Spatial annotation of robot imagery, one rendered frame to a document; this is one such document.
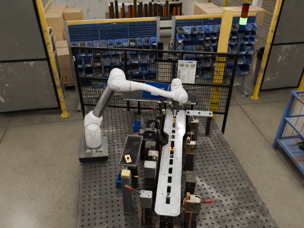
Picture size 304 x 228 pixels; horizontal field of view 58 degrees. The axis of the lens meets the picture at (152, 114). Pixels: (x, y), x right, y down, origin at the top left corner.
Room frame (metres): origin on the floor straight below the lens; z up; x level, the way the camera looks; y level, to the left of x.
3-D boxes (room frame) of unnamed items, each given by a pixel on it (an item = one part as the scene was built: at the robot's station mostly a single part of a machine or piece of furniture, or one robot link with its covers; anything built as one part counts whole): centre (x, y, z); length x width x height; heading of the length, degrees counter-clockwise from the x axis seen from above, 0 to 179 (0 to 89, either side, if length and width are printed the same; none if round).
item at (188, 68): (2.92, -0.40, 1.30); 0.23 x 0.02 x 0.31; 83
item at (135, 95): (2.84, -0.09, 1.02); 0.90 x 0.22 x 0.03; 83
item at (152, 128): (2.04, 0.00, 0.94); 0.18 x 0.13 x 0.49; 173
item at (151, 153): (1.78, -0.01, 0.89); 0.13 x 0.11 x 0.38; 83
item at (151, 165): (1.61, 0.01, 0.90); 0.13 x 0.10 x 0.41; 83
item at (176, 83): (2.37, -0.24, 1.41); 0.13 x 0.11 x 0.16; 14
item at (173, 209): (1.90, -0.19, 1.00); 1.38 x 0.22 x 0.02; 173
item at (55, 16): (6.70, 2.06, 0.52); 1.20 x 0.80 x 1.05; 6
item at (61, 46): (5.30, 1.93, 0.52); 1.21 x 0.81 x 1.05; 13
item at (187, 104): (2.64, -0.40, 0.88); 0.08 x 0.08 x 0.36; 83
